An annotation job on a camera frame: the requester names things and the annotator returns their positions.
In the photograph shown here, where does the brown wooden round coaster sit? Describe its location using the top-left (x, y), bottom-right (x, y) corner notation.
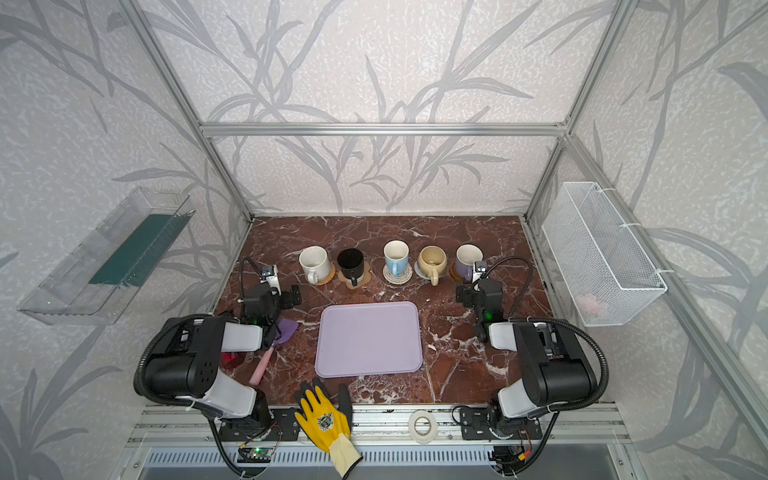
top-left (448, 263), bottom-right (467, 284)

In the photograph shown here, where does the white mug lavender handle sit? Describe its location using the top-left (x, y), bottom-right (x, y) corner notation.
top-left (454, 244), bottom-right (483, 283)

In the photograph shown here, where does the beige ceramic mug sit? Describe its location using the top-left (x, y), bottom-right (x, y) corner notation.
top-left (417, 245), bottom-right (447, 286)

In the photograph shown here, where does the white speckled mug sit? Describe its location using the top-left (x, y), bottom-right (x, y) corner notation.
top-left (299, 246), bottom-right (331, 285)

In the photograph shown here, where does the round woven rattan coaster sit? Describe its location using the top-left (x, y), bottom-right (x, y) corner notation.
top-left (311, 263), bottom-right (336, 286)

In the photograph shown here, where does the grey blue round coaster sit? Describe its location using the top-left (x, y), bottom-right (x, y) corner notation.
top-left (414, 261), bottom-right (431, 281)

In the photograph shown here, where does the multicolour woven round coaster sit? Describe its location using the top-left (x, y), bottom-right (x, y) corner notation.
top-left (382, 264), bottom-right (414, 285)

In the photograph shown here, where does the black mug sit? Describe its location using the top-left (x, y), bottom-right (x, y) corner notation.
top-left (337, 248), bottom-right (365, 287)

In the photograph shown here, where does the white mug blue handle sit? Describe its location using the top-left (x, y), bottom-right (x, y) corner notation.
top-left (383, 240), bottom-right (409, 277)

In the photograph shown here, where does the cork paw shaped coaster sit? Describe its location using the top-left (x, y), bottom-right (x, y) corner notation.
top-left (337, 269), bottom-right (372, 290)

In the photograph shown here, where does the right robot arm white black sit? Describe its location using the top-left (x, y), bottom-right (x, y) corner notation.
top-left (456, 278), bottom-right (609, 419)

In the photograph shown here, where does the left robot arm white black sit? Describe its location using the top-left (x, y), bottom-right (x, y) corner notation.
top-left (133, 282), bottom-right (302, 426)

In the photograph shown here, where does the purple object on table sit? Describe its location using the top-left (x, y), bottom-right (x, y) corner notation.
top-left (273, 316), bottom-right (300, 346)

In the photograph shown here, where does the lavender plastic tray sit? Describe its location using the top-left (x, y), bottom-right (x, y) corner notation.
top-left (315, 301), bottom-right (423, 379)

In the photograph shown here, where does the yellow work glove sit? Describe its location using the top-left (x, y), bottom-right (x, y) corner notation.
top-left (295, 379), bottom-right (363, 479)

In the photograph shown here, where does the white tape roll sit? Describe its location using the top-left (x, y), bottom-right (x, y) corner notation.
top-left (408, 409), bottom-right (439, 445)

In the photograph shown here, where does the green circuit board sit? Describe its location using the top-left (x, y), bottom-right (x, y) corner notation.
top-left (238, 446), bottom-right (274, 464)

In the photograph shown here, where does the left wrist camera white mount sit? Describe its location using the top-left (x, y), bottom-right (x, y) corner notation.
top-left (260, 265), bottom-right (282, 294)

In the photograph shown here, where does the pink handle tool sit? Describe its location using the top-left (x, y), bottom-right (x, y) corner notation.
top-left (249, 345), bottom-right (275, 387)

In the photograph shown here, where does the white wire mesh basket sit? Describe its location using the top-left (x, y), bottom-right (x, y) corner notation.
top-left (543, 182), bottom-right (667, 327)

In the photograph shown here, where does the clear plastic wall shelf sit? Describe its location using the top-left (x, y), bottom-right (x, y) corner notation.
top-left (18, 187), bottom-right (196, 326)

